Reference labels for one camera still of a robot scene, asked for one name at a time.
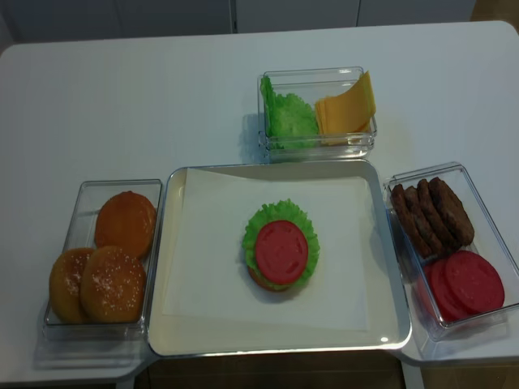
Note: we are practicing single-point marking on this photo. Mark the left sesame bun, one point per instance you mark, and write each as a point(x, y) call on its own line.
point(64, 285)

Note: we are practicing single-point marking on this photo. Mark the bottom burger bun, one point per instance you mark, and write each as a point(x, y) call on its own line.
point(269, 285)

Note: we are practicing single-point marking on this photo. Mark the brown meat patty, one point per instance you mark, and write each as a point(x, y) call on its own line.
point(451, 211)
point(406, 220)
point(449, 242)
point(422, 224)

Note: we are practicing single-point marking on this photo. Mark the sesame bun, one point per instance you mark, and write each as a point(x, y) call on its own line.
point(112, 286)
point(64, 285)

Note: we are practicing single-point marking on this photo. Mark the front red tomato slice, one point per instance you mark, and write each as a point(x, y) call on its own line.
point(474, 282)

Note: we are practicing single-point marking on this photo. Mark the red tomato slice on burger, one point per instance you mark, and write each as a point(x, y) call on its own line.
point(281, 252)

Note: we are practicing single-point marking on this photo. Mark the green lettuce in container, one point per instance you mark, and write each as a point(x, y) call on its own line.
point(291, 121)

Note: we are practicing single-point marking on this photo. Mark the back red tomato slice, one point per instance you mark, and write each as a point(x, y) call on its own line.
point(423, 295)

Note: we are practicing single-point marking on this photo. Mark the middle red tomato slice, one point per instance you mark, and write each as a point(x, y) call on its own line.
point(451, 310)

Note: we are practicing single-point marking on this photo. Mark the green lettuce leaf on burger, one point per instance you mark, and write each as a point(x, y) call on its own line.
point(282, 210)

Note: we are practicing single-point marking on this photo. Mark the clear bun container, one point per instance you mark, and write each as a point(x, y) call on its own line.
point(91, 197)

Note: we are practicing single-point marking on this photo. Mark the clear lettuce cheese container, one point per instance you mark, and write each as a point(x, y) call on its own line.
point(312, 85)

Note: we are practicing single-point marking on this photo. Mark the silver metal tray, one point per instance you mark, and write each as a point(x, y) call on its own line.
point(387, 308)

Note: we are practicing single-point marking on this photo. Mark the front sesame bun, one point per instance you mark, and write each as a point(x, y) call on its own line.
point(112, 286)

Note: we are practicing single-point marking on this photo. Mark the clear patty tomato container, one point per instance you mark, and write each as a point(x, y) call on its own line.
point(477, 328)

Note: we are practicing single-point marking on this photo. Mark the white paper sheet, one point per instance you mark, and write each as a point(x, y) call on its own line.
point(208, 277)

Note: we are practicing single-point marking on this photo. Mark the plain orange bun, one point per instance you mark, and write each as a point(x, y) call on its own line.
point(127, 220)

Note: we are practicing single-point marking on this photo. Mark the yellow cheese slices stack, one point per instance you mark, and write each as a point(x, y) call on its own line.
point(347, 113)

